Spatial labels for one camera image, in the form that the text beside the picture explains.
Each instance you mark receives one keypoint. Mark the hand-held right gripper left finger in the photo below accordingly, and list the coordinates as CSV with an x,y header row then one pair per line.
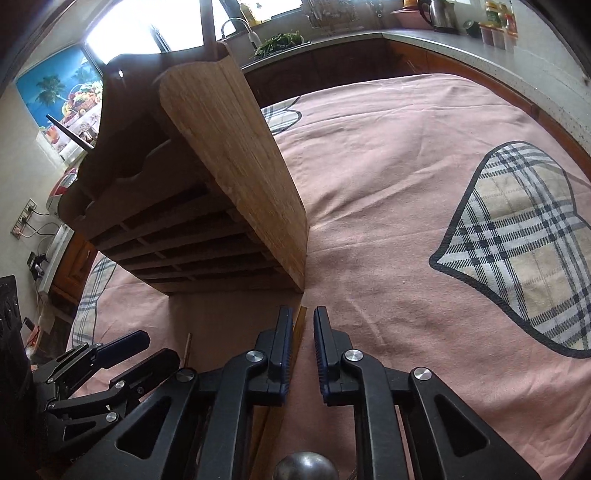
x,y
286,337

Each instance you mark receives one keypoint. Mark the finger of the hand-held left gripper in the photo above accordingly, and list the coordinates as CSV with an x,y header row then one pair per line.
x,y
127,344
157,364

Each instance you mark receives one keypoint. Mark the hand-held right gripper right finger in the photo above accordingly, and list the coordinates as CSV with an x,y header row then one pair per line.
x,y
322,341

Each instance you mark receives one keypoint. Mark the wooden chopstick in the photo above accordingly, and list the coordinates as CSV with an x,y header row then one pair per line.
x,y
188,350
300,327

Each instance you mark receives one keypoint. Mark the bamboo utensil holder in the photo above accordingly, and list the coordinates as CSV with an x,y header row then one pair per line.
x,y
240,161

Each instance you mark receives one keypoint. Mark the metal spoon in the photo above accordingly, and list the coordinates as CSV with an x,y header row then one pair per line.
x,y
305,467

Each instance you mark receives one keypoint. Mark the pink plaid heart blanket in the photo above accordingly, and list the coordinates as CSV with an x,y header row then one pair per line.
x,y
392,194

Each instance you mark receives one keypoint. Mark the red white rice cooker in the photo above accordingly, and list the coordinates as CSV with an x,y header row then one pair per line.
x,y
62,191

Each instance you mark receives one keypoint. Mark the green leafy vegetables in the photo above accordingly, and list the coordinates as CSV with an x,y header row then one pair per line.
x,y
279,41

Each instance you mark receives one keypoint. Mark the curved metal faucet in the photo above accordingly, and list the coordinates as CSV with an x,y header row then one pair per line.
x,y
249,30

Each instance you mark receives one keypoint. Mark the dark brown chopstick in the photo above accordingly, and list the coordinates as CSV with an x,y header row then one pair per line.
x,y
208,32

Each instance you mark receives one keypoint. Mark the kitchen window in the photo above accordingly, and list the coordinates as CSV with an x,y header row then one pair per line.
x,y
138,27

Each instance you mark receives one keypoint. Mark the grey kitchen countertop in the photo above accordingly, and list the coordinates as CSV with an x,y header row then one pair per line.
x,y
461,50

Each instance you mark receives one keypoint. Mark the yellow dish soap bottle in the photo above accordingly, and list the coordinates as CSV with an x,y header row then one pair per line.
x,y
248,14

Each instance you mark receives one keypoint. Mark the pink plastic container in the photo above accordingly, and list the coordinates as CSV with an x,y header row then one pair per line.
x,y
411,18

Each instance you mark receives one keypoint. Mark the steel electric kettle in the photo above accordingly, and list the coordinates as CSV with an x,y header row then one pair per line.
x,y
441,16

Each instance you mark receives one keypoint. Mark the dark green cup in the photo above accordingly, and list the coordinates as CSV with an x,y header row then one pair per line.
x,y
473,29

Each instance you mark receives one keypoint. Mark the group of sauce bottles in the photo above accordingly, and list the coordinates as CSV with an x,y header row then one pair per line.
x,y
501,14

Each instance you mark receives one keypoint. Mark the white wall socket strip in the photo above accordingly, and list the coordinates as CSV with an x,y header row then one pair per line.
x,y
23,219

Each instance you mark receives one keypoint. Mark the tropical fruit wall poster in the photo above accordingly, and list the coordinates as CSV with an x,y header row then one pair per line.
x,y
55,87

